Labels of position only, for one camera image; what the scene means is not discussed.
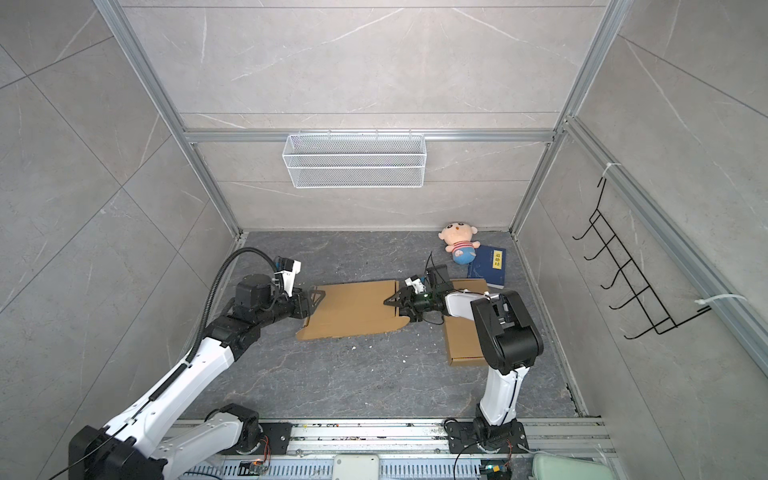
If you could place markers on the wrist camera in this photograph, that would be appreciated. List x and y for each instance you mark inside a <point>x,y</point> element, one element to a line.
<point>416,283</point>
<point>286,271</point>

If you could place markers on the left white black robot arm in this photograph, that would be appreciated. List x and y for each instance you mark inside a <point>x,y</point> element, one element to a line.
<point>133,444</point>

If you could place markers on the dark blue book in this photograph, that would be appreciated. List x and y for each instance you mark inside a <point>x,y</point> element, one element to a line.
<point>490,265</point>

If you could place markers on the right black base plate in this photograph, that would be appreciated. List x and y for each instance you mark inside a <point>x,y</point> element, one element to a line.
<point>477,437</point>

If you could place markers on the white electrical box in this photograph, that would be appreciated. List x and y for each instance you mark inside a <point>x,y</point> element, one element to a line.
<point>356,467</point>

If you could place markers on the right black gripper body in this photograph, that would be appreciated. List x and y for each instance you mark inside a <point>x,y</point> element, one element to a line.
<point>424,303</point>

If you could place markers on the white wire mesh basket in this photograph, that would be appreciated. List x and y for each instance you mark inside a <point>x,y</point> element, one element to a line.
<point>361,160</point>

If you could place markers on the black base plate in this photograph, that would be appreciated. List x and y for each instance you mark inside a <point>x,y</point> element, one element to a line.
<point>255,438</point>
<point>477,437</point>

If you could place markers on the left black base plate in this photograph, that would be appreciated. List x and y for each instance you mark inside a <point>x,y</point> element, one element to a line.
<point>255,438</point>

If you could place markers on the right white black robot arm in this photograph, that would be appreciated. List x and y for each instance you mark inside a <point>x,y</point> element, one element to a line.
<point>508,338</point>

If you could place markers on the brown cardboard sheet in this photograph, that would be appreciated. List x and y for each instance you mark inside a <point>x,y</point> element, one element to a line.
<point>353,309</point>

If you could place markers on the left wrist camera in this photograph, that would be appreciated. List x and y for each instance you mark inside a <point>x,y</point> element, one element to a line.
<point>286,271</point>

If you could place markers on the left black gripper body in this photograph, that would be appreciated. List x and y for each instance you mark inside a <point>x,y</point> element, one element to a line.
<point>280,307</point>

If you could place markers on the pale green container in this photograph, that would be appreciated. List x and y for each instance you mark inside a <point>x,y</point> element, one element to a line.
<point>552,467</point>

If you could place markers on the plush doll striped shirt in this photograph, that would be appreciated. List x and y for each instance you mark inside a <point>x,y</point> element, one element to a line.
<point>458,237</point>

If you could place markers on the aluminium mounting rail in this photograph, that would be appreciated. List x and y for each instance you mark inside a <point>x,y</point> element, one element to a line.
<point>316,438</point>

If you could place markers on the black wire hook rack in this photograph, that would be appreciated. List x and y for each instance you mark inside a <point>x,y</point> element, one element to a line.
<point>657,318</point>

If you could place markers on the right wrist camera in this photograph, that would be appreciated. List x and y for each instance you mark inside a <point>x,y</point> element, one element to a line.
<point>416,283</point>

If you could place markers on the brown cardboard box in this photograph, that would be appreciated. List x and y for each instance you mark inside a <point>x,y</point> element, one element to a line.
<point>461,337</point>

